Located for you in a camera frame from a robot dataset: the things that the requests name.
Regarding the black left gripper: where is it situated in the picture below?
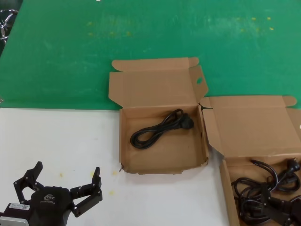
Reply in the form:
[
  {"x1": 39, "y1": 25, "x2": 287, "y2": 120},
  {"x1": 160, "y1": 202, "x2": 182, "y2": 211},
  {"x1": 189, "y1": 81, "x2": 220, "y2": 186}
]
[{"x1": 4, "y1": 161, "x2": 103, "y2": 226}]

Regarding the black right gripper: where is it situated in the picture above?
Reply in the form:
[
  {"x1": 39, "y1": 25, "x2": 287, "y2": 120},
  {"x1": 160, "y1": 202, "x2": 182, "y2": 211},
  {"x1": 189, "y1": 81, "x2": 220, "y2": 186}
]
[{"x1": 264, "y1": 187, "x2": 301, "y2": 226}]

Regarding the open cardboard box with hole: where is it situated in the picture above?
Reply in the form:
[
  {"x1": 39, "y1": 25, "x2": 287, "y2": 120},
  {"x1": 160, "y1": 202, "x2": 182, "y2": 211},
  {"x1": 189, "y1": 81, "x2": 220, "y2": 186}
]
[{"x1": 108, "y1": 56, "x2": 210, "y2": 176}]

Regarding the green table mat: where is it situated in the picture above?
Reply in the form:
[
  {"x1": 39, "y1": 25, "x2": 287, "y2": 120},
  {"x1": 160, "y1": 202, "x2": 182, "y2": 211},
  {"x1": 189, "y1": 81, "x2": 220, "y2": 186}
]
[{"x1": 0, "y1": 0, "x2": 301, "y2": 111}]

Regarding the chrome metal rack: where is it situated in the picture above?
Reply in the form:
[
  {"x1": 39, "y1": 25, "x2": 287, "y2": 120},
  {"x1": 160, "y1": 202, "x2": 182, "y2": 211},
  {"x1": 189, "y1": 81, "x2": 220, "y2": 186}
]
[{"x1": 0, "y1": 8, "x2": 16, "y2": 41}]

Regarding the black power cable with plug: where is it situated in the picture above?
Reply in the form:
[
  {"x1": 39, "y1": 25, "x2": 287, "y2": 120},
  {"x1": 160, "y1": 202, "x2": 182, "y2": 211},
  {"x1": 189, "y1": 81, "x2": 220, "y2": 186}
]
[{"x1": 231, "y1": 158, "x2": 301, "y2": 203}]

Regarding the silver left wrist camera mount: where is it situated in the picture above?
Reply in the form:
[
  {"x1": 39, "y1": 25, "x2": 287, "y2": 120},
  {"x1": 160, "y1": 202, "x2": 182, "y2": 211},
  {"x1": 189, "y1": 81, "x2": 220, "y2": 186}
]
[{"x1": 0, "y1": 211, "x2": 29, "y2": 226}]

